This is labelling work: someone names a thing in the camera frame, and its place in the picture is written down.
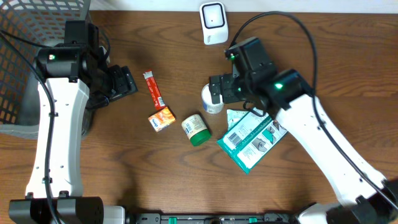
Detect white jar blue label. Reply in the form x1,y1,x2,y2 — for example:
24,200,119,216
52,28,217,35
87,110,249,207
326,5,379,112
201,83,224,114

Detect red white small packet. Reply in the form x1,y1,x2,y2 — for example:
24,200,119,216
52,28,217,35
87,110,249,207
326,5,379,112
143,70,165,110

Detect green lid jar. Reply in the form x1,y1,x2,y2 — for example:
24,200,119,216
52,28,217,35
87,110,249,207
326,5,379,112
182,114,211,146

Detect orange small box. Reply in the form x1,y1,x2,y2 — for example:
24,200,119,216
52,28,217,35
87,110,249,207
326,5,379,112
148,106,176,133

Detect green white package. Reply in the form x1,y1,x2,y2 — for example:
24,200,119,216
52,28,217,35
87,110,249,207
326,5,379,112
217,112,287,174

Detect pale green wipes packet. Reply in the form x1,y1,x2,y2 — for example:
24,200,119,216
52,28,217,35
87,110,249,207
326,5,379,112
226,109,248,130

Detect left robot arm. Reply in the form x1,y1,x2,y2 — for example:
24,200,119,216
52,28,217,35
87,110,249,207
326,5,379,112
9,21,137,223

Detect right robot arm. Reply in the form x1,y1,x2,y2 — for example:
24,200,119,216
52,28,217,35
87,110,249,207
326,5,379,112
210,37,397,223

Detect white barcode scanner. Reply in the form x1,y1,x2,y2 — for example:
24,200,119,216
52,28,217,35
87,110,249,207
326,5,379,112
199,1,229,45

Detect grey plastic mesh basket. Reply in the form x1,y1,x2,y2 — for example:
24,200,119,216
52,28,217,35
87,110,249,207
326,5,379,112
1,0,91,139

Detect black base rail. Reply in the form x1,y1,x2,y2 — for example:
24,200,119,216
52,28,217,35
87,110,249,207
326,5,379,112
135,212,298,224

